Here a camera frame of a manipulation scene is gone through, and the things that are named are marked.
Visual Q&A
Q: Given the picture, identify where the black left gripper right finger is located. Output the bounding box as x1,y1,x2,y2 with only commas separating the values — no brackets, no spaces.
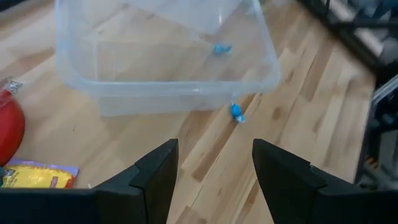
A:
251,138,398,224

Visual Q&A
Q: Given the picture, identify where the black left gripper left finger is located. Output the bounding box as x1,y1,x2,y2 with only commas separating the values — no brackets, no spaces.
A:
0,138,180,224

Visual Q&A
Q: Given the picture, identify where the yellow purple candy packet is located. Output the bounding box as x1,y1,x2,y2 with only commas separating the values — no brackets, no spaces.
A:
0,157,80,190

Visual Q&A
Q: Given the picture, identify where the blue lollipop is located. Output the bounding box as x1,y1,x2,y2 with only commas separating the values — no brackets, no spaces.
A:
229,102,246,124
213,43,233,57

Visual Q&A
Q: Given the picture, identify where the red desk lamp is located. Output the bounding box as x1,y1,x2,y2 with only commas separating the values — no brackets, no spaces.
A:
0,88,26,167

